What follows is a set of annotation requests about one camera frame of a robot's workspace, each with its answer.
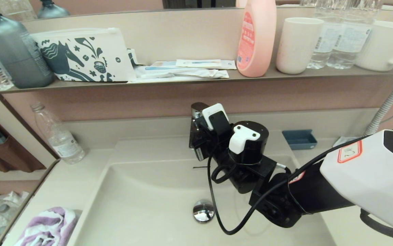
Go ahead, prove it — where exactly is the white pouch with blue horse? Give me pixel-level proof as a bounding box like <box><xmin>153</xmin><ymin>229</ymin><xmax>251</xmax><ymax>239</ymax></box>
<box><xmin>31</xmin><ymin>27</ymin><xmax>136</xmax><ymax>82</ymax></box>

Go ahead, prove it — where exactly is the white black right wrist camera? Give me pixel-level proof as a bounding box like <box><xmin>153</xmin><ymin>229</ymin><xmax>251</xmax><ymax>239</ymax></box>
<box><xmin>202</xmin><ymin>103</ymin><xmax>232</xmax><ymax>135</ymax></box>

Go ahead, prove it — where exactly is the grey bottle with teal cap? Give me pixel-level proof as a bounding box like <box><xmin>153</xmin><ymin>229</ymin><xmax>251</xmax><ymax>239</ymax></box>
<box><xmin>0</xmin><ymin>0</ymin><xmax>55</xmax><ymax>88</ymax></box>

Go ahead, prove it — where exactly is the chrome faucet with dark handle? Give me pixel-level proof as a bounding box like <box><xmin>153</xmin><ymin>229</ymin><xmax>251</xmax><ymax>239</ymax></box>
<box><xmin>189</xmin><ymin>102</ymin><xmax>211</xmax><ymax>151</ymax></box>

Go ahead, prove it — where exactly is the white coiled hose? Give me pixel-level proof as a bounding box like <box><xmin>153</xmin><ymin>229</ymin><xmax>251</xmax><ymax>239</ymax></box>
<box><xmin>364</xmin><ymin>79</ymin><xmax>393</xmax><ymax>136</ymax></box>

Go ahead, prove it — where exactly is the purple white striped towel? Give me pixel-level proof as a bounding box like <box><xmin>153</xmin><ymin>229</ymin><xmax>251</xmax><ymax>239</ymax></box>
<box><xmin>14</xmin><ymin>206</ymin><xmax>80</xmax><ymax>246</ymax></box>

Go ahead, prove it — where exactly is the wall mirror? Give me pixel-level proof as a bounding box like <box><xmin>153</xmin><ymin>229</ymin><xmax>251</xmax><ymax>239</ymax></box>
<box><xmin>0</xmin><ymin>0</ymin><xmax>393</xmax><ymax>24</ymax></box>

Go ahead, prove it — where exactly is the brown wall shelf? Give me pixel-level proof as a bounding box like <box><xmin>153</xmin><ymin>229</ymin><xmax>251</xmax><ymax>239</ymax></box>
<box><xmin>0</xmin><ymin>64</ymin><xmax>393</xmax><ymax>96</ymax></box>

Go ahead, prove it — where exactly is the crumpled white toiletry packet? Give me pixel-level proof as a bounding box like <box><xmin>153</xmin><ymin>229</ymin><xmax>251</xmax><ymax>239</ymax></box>
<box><xmin>134</xmin><ymin>66</ymin><xmax>229</xmax><ymax>81</ymax></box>

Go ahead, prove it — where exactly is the capless clear plastic bottle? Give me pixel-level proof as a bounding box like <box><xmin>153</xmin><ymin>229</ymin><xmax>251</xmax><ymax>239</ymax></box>
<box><xmin>30</xmin><ymin>102</ymin><xmax>86</xmax><ymax>164</ymax></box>

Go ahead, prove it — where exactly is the small white blue printed packet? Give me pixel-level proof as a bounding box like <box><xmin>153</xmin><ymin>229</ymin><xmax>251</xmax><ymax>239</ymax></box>
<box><xmin>127</xmin><ymin>49</ymin><xmax>143</xmax><ymax>67</ymax></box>

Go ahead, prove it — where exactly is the blue soap tray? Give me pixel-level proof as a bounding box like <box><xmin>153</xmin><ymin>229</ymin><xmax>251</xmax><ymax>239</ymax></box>
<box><xmin>282</xmin><ymin>129</ymin><xmax>317</xmax><ymax>151</ymax></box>

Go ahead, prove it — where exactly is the white handleless cup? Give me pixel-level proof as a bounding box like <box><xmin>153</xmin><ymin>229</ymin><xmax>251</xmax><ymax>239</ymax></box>
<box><xmin>276</xmin><ymin>17</ymin><xmax>324</xmax><ymax>74</ymax></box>

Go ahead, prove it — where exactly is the flat white toiletry packet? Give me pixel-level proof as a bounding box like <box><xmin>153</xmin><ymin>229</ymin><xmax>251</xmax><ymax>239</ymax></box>
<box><xmin>128</xmin><ymin>76</ymin><xmax>219</xmax><ymax>84</ymax></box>

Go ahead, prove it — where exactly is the small beige toiletry packet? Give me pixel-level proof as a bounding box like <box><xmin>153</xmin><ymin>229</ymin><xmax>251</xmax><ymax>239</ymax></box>
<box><xmin>176</xmin><ymin>59</ymin><xmax>222</xmax><ymax>68</ymax></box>

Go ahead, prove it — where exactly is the pink lotion bottle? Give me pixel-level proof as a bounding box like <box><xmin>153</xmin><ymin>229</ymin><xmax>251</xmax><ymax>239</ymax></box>
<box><xmin>236</xmin><ymin>0</ymin><xmax>277</xmax><ymax>78</ymax></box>

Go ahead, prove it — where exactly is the white mug with handle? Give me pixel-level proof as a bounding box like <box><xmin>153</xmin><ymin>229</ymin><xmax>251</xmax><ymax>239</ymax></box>
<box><xmin>355</xmin><ymin>20</ymin><xmax>393</xmax><ymax>72</ymax></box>

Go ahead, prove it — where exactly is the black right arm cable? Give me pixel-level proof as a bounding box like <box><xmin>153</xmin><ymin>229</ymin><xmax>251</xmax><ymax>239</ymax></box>
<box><xmin>207</xmin><ymin>127</ymin><xmax>393</xmax><ymax>235</ymax></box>

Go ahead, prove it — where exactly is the beige rectangular sink basin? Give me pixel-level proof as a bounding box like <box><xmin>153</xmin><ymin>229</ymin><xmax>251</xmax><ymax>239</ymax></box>
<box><xmin>67</xmin><ymin>132</ymin><xmax>340</xmax><ymax>246</ymax></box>

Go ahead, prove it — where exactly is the chrome drain stopper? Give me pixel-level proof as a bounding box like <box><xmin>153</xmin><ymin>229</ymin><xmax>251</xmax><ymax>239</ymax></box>
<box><xmin>193</xmin><ymin>200</ymin><xmax>215</xmax><ymax>223</ymax></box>

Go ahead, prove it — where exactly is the brown hanging holder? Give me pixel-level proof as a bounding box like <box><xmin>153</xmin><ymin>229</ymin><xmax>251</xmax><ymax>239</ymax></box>
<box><xmin>0</xmin><ymin>116</ymin><xmax>46</xmax><ymax>173</ymax></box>

